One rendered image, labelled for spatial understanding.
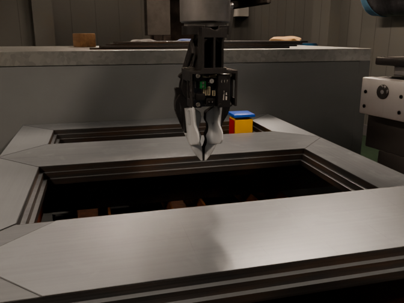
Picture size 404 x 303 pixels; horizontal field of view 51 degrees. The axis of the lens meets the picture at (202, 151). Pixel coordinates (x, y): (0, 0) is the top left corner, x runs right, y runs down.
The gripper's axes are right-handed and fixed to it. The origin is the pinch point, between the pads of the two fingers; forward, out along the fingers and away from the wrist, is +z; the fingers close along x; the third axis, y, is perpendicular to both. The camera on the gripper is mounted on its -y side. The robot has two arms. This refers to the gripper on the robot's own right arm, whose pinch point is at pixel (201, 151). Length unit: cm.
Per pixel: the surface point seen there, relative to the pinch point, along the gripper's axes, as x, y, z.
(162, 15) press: 41, -298, -34
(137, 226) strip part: -12.3, 14.0, 5.8
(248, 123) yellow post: 23.3, -40.6, 4.6
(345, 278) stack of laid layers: 9.8, 28.4, 8.0
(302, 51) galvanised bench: 49, -63, -13
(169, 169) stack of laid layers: -2.7, -16.3, 8.1
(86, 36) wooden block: -18, -103, -18
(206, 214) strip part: -2.4, 12.2, 5.8
